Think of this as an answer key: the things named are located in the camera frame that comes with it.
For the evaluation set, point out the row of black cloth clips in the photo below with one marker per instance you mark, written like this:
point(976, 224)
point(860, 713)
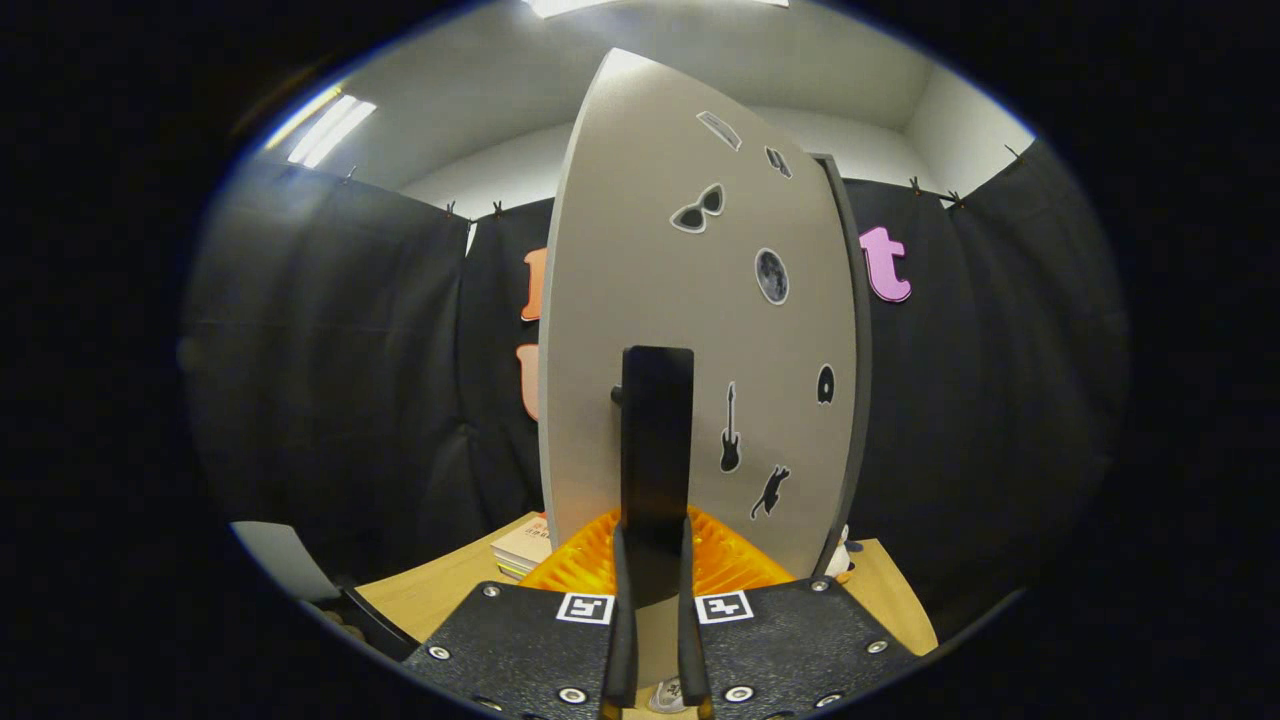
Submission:
point(913, 186)

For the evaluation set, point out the long ceiling light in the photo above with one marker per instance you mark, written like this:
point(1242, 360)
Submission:
point(330, 130)

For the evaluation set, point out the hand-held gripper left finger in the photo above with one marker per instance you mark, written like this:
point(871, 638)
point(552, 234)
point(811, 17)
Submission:
point(622, 640)

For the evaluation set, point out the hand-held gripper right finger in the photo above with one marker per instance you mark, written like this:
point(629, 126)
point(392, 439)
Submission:
point(692, 650)

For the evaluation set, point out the pink cover book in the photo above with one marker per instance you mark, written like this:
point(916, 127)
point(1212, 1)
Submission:
point(525, 540)

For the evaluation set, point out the beige shoe cabinet door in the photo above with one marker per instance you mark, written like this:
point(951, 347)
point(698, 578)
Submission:
point(650, 250)

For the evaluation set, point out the white canvas shoe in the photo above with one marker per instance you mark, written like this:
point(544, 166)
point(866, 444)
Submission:
point(668, 693)

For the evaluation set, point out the black backdrop cloth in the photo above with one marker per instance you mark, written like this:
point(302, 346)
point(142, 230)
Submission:
point(330, 350)

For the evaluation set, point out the dark grey shoe cabinet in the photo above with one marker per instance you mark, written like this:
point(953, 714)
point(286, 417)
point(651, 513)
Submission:
point(862, 350)

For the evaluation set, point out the rectangular ceiling light panel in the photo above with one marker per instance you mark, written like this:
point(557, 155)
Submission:
point(570, 5)

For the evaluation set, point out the white and orange plush toy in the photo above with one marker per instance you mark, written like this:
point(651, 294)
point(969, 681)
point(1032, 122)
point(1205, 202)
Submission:
point(838, 560)

